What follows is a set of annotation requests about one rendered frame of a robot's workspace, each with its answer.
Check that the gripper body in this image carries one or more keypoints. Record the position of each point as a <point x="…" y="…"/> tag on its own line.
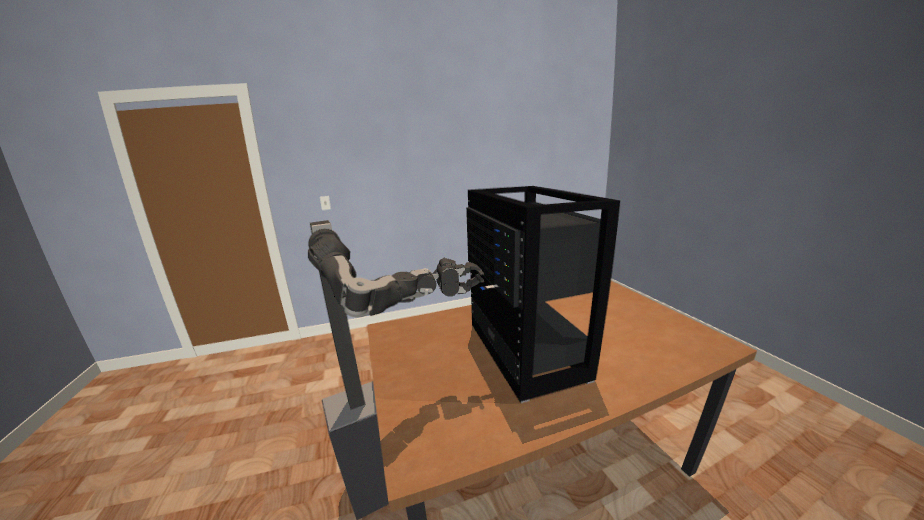
<point x="447" y="277"/>

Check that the black server rack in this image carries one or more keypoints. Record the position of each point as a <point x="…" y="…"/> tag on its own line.
<point x="540" y="258"/>

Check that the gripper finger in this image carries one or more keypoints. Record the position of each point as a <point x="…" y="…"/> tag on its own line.
<point x="464" y="269"/>
<point x="465" y="287"/>

